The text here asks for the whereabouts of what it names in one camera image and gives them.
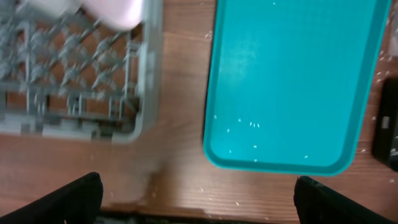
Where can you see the white paper cup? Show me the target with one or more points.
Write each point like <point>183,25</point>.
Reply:
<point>55,8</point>

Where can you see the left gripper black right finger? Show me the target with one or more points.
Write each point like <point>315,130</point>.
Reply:
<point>318,204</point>

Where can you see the teal plastic tray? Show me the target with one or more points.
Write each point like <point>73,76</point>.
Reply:
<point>289,82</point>

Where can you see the grey dishwasher rack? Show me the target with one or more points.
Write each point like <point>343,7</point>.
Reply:
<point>74,78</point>

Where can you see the black tray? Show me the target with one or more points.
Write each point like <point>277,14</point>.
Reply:
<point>384,147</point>

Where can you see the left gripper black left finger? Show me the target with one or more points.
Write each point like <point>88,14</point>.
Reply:
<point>77,202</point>

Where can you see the large white plate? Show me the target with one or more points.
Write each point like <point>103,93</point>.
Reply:
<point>120,15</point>

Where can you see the clear plastic bin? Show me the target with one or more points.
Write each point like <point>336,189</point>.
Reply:
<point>393,36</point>

